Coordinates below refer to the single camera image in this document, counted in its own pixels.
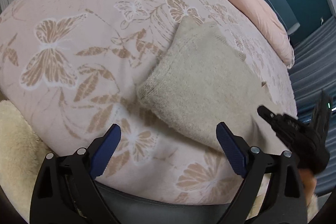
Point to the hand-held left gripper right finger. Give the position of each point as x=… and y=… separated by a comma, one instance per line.
x=232, y=153

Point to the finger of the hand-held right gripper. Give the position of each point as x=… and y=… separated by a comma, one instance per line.
x=275, y=119

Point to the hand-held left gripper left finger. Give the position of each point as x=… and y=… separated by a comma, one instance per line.
x=105, y=153

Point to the cream towel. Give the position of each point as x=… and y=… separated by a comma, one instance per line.
x=199, y=87

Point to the person's right hand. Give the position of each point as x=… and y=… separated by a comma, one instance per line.
x=307, y=179

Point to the blue curtain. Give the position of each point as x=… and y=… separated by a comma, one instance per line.
x=315, y=61

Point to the cream fluffy rug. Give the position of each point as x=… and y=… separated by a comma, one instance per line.
x=13, y=148

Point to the pink duvet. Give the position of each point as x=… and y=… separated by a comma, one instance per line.
x=262, y=19

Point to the pink butterfly bedsheet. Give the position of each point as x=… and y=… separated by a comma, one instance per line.
x=78, y=16

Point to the white wall socket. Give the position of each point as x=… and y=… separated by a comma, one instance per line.
x=322, y=20

